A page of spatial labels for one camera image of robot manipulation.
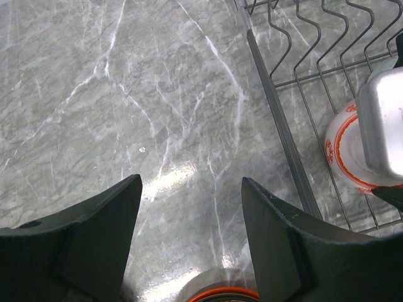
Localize orange white patterned bowl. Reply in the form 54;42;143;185
324;101;402;196

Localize orange plastic plate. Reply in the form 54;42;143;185
188;286;259;302

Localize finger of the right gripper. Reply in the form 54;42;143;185
372;187;403;211

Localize black wire dish rack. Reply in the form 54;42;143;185
239;1;402;237

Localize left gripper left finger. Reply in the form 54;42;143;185
1;174;142;301

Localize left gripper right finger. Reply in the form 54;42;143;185
241;177;402;301

